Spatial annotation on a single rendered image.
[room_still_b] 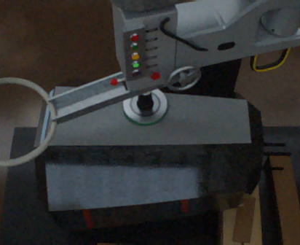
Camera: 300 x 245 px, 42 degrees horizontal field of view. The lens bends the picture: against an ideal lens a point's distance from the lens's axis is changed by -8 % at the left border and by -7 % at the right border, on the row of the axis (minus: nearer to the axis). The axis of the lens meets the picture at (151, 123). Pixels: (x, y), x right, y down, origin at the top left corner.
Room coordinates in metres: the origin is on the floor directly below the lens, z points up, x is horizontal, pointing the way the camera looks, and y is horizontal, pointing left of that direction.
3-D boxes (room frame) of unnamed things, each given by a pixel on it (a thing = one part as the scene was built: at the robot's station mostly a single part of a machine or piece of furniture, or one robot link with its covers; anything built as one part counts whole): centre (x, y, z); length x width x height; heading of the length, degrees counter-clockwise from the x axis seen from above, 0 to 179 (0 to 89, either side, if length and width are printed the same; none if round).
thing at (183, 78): (1.08, -0.12, 1.24); 0.15 x 0.10 x 0.15; 107
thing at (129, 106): (1.16, 0.03, 0.89); 0.21 x 0.21 x 0.01
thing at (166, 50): (1.19, -0.05, 1.36); 0.36 x 0.22 x 0.45; 107
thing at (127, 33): (1.03, 0.06, 1.41); 0.08 x 0.03 x 0.28; 107
